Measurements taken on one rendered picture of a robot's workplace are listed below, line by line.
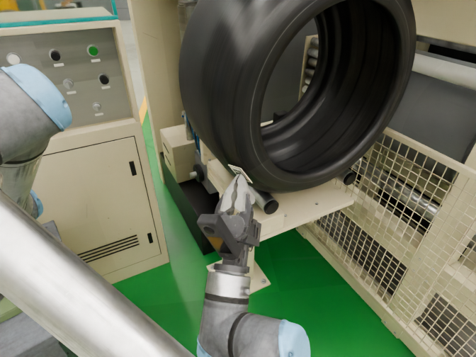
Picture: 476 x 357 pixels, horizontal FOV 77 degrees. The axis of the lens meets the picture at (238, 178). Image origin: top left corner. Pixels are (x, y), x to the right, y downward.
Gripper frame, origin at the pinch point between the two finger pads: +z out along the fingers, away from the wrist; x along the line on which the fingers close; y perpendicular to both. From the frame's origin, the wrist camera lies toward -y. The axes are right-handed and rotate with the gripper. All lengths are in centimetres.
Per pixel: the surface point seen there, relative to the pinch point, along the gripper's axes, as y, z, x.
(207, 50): -18.3, 20.0, 0.4
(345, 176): 33.9, 11.9, 16.0
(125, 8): 310, 638, -644
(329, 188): 44.9, 11.6, 8.5
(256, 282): 101, -23, -44
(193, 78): -14.0, 18.1, -6.0
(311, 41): 35, 68, 2
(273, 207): 17.5, -2.2, 1.1
